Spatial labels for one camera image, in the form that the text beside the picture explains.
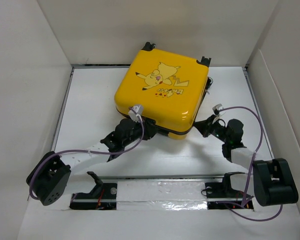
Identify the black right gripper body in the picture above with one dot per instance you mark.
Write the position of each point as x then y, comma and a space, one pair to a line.
218, 131

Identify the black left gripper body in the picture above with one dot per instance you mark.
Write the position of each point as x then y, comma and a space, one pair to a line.
137, 130

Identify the yellow hard-shell suitcase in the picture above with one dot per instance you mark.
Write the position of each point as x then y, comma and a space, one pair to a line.
170, 87

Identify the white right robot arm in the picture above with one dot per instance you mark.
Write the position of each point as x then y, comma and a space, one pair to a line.
273, 182

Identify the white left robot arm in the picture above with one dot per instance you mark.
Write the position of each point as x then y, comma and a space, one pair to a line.
49, 179

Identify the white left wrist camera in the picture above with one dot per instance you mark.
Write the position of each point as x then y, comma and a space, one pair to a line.
135, 113

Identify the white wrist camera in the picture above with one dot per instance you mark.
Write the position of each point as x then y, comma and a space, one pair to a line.
216, 110
135, 113

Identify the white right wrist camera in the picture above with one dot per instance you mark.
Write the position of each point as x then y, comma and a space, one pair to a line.
216, 110

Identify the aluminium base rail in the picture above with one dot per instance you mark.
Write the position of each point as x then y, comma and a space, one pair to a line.
145, 189

